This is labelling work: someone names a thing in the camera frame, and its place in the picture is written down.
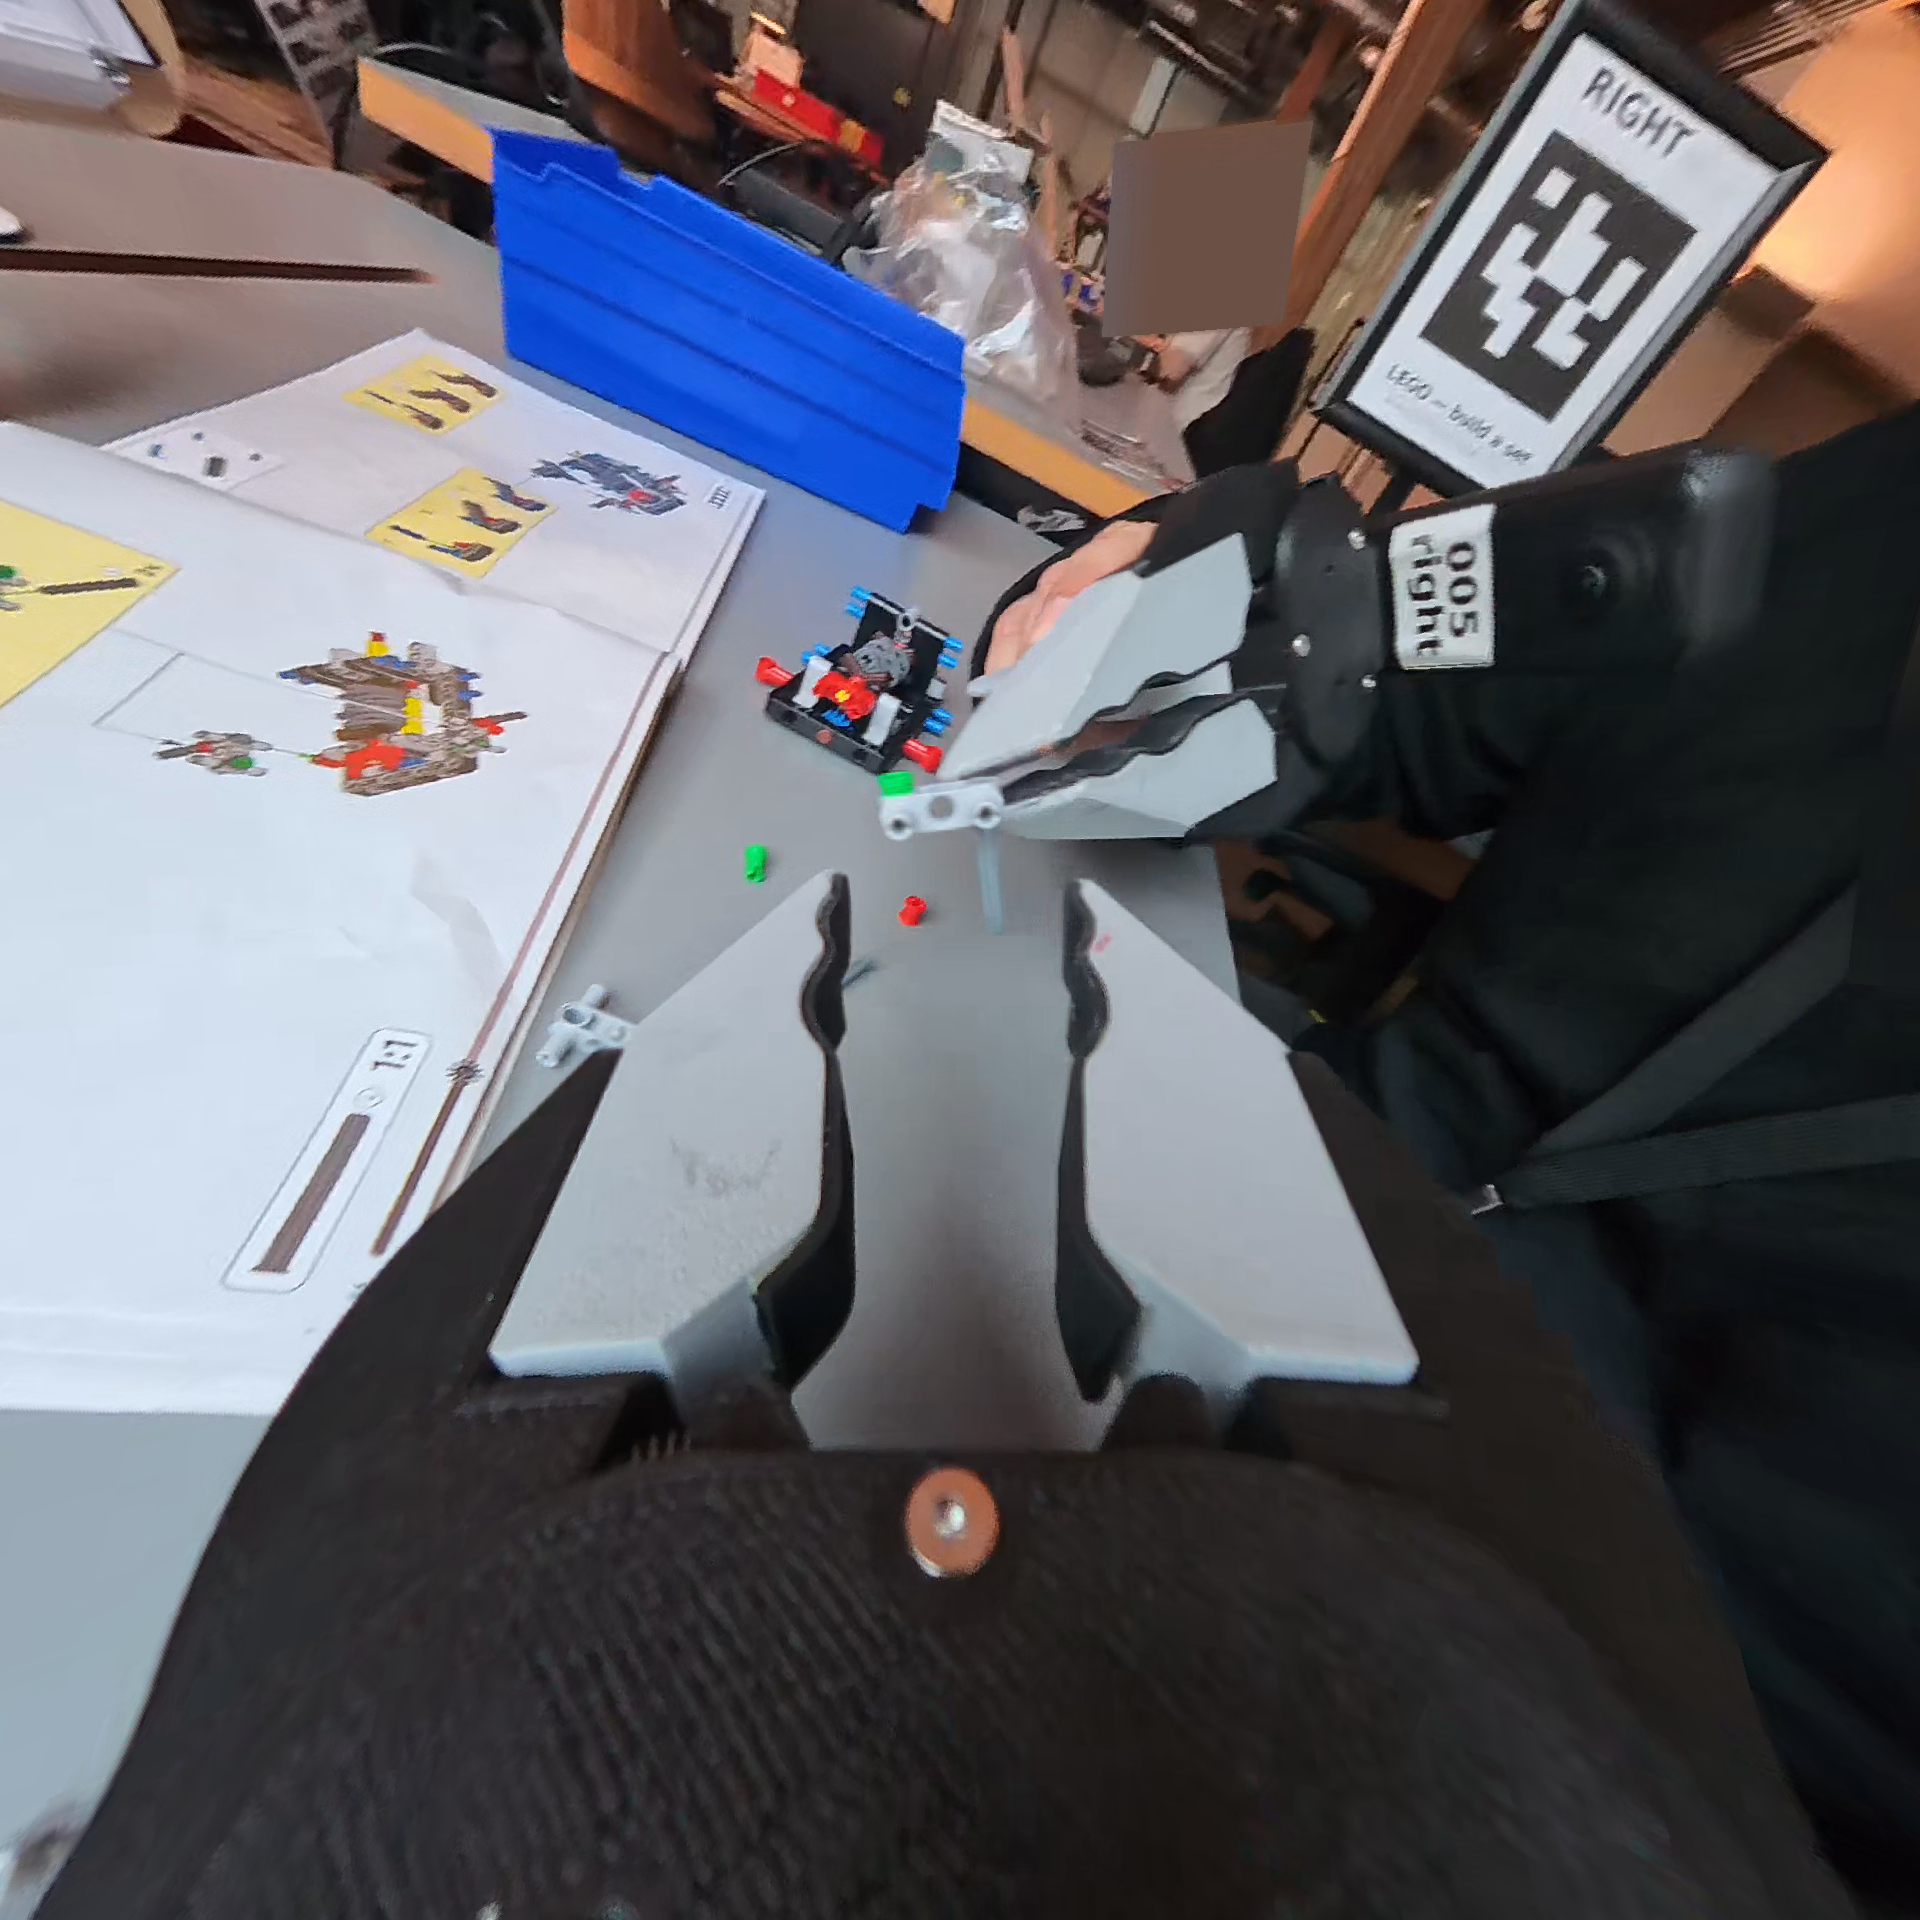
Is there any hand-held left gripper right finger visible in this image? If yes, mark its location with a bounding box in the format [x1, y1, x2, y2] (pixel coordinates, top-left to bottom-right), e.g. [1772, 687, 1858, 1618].
[1053, 879, 1422, 1408]

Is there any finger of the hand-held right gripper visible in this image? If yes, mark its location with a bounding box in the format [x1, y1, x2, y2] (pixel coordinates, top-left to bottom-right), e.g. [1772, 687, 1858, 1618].
[932, 529, 1260, 789]
[997, 696, 1286, 846]

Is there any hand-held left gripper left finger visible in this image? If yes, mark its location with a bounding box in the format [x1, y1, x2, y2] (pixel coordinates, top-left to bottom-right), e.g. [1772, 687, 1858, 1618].
[488, 871, 857, 1398]

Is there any grey lego connector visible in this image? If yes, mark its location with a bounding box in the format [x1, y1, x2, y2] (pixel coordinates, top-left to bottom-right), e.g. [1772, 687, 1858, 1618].
[540, 983, 636, 1071]
[877, 781, 1008, 841]

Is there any black lego chassis assembly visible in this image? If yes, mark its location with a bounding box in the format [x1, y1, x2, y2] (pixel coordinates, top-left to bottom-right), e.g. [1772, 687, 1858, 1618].
[754, 585, 962, 778]

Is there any lego instruction booklet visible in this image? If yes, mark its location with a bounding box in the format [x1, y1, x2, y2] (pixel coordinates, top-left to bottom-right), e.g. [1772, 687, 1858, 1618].
[0, 323, 769, 1421]

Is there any person's right hand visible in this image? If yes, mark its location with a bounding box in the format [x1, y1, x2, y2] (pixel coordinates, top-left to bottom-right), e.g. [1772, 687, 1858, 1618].
[971, 457, 1312, 683]

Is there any clear plastic bag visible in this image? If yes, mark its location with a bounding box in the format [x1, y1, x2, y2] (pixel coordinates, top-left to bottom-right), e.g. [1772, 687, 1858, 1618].
[870, 106, 1081, 393]

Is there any framed marker sign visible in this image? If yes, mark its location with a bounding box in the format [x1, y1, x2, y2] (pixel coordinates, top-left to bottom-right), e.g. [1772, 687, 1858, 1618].
[1312, 0, 1833, 497]

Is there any blue plastic bin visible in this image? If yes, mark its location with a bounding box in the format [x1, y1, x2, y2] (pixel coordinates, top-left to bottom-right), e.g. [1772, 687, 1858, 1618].
[488, 129, 969, 537]

